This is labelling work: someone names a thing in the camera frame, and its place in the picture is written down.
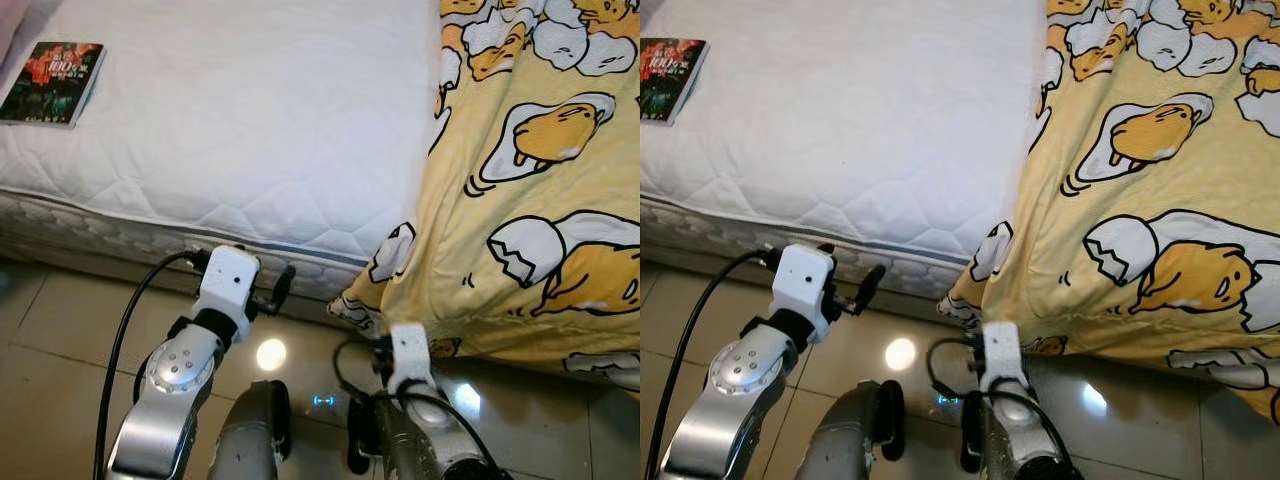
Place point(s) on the white quilted mattress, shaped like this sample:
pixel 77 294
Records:
pixel 250 120
pixel 860 120

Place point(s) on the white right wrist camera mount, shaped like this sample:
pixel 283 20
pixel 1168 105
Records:
pixel 1003 355
pixel 410 358

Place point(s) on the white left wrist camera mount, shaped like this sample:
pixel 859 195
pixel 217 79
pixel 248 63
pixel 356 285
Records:
pixel 226 290
pixel 805 290

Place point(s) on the dark robot leg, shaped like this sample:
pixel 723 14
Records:
pixel 970 435
pixel 850 430
pixel 362 435
pixel 250 430

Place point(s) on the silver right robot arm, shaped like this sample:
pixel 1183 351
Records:
pixel 440 445
pixel 1030 445

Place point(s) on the dark right robot leg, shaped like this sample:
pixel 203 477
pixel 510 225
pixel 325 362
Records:
pixel 362 435
pixel 970 435

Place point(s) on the dark red-green cover book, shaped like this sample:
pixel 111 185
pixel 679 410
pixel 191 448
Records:
pixel 50 85
pixel 668 82

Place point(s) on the dark left robot leg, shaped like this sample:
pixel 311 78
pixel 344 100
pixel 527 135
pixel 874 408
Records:
pixel 850 430
pixel 250 430

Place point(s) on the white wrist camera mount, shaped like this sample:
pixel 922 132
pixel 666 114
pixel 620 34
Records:
pixel 805 290
pixel 410 358
pixel 1003 355
pixel 226 290

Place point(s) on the yellow cartoon egg blanket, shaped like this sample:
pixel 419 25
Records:
pixel 1160 200
pixel 540 200

